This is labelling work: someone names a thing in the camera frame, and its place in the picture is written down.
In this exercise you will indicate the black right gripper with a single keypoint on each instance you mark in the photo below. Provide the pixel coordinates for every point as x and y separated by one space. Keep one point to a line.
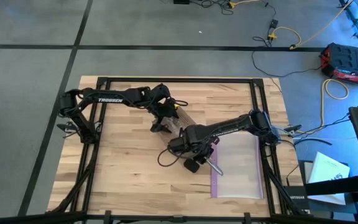
191 146

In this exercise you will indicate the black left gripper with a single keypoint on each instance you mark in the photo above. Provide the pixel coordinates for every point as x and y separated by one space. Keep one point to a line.
168 110

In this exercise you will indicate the grey box cutter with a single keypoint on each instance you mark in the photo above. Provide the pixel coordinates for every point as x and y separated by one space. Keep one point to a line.
215 167

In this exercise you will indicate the brown Sephora cardboard box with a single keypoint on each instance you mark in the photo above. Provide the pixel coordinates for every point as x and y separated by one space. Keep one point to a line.
183 119

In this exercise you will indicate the purple-edged mesh zip pouch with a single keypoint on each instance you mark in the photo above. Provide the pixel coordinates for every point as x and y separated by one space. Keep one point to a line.
238 168

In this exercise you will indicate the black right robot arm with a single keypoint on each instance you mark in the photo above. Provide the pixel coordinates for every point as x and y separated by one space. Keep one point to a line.
228 129

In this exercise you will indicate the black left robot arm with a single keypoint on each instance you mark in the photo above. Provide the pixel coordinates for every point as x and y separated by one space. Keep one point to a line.
110 99

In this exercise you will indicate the black Netgear device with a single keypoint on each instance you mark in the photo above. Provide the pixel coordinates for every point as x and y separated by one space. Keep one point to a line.
297 197

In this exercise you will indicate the black power box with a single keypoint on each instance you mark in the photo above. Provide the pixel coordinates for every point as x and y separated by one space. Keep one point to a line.
181 1

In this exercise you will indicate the white box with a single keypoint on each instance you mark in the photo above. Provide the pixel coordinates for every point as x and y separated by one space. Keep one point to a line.
328 174

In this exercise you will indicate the black power adapter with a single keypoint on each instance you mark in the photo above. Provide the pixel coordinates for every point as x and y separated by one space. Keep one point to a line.
273 23

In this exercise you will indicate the red black tool case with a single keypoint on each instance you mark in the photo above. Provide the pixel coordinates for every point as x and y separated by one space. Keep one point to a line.
350 60

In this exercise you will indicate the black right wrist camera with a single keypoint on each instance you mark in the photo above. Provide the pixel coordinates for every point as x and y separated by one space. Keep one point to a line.
191 165

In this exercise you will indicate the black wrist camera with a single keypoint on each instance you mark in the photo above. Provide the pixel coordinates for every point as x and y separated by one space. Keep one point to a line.
191 165
160 127

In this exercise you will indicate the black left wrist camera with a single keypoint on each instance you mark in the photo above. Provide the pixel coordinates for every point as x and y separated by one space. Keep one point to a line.
160 127

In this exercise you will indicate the black table frame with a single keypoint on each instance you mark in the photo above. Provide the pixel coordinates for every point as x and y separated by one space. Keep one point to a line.
179 80

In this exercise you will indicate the black frame crossbar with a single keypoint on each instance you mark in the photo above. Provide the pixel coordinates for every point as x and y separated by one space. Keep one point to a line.
42 217

